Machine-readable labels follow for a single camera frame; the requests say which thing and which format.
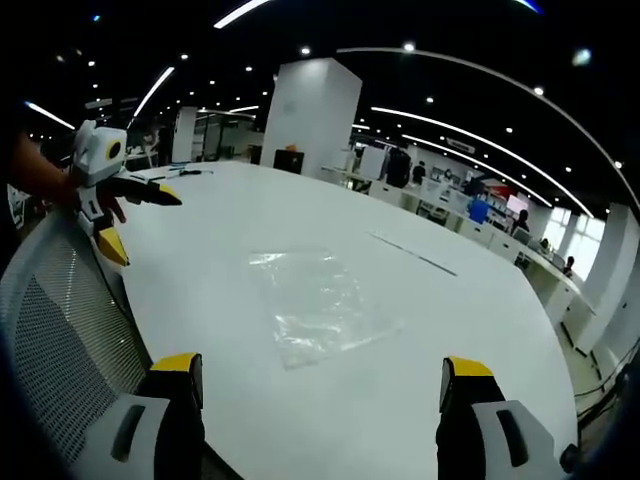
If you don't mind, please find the white pillar by window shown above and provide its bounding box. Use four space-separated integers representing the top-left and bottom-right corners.
577 201 640 354

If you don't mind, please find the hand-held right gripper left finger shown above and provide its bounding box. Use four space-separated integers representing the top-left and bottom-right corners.
69 352 206 480

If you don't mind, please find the transparent food packaging bag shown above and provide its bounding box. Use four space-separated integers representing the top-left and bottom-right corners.
247 246 406 372

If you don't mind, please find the black hanging jacket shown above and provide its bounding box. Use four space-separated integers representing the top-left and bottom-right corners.
384 146 413 189

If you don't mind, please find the black floor cable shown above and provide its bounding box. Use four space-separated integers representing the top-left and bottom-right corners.
573 337 640 419

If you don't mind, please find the black box with orange top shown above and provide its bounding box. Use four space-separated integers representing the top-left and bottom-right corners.
272 144 306 175

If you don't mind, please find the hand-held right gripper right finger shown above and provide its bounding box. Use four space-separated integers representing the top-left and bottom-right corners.
435 355 577 480

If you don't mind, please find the row of white desks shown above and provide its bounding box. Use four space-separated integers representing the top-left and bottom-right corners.
319 163 599 354

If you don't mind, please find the thin strip on table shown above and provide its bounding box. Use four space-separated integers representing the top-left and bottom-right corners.
368 229 459 278

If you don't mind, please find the person's left hand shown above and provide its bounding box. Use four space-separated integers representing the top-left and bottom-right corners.
97 191 128 225

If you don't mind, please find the grey mesh office chair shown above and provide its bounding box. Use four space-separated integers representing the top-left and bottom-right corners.
0 213 154 469

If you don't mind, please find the white square pillar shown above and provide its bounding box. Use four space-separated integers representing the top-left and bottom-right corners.
259 56 364 177

